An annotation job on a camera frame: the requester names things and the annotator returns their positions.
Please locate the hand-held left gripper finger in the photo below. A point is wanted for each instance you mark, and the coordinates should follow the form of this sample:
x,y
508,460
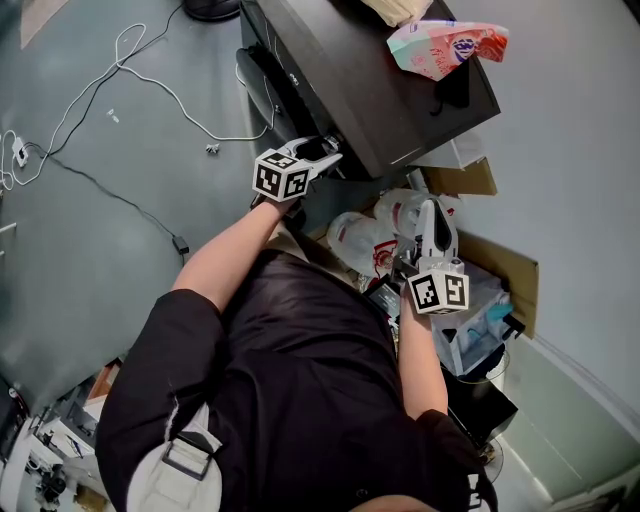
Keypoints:
x,y
310,142
327,164

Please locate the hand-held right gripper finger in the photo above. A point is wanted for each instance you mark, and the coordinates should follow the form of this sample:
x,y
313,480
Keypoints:
x,y
445,235
425,230

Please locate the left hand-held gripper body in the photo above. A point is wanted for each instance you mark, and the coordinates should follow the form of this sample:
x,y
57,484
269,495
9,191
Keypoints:
x,y
280,177

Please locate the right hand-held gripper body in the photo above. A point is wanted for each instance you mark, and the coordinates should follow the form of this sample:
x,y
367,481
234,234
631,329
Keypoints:
x,y
440,292

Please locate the black washing machine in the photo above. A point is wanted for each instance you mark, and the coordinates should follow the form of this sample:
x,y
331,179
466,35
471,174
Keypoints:
x,y
360,90

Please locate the person's left forearm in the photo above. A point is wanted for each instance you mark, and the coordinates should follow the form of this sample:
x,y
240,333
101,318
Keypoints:
x,y
225,250

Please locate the person's right forearm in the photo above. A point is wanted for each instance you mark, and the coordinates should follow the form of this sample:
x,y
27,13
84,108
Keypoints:
x,y
422,360

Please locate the large clear water jug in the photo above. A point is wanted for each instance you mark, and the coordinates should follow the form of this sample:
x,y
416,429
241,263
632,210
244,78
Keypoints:
x,y
400,210
357,240

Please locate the clear plastic storage box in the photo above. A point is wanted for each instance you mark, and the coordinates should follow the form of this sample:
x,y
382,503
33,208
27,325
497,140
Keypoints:
x,y
480,300

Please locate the small black screen device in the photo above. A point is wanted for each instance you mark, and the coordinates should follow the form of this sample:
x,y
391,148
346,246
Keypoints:
x,y
385,297

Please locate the narrow tan cardboard box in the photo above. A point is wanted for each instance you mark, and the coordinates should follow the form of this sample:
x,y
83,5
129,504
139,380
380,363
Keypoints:
x,y
465,180

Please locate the small white plug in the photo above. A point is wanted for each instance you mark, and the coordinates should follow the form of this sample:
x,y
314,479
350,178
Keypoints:
x,y
213,148

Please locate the white panel box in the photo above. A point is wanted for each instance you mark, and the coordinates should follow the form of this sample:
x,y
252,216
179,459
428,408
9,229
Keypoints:
x,y
460,150

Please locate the small black cloth item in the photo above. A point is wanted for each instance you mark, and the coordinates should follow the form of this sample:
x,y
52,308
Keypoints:
x,y
452,90

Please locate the beige folded cloth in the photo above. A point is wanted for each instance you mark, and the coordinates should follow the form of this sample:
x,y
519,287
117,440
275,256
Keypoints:
x,y
395,10

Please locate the pink tissue packet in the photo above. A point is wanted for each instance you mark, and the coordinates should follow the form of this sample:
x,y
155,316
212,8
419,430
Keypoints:
x,y
440,47

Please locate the person's black shirt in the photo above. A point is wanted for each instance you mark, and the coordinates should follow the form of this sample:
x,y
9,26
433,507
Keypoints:
x,y
300,375

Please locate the black standing fan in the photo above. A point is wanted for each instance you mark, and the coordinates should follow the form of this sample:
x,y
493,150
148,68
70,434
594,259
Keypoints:
x,y
210,7

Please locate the small white clip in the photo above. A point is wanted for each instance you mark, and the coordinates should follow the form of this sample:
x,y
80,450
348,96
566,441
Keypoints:
x,y
112,115

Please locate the white power adapter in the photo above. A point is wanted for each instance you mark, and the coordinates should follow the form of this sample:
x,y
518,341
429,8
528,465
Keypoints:
x,y
20,152

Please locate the flat cardboard floor sheet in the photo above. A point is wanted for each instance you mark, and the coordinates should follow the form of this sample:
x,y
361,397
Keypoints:
x,y
40,15

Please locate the large cardboard wall sheet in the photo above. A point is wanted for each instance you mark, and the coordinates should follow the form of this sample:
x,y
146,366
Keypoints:
x,y
505,270

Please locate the black frame table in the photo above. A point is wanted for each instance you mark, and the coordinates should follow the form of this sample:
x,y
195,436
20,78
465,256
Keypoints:
x,y
480,405

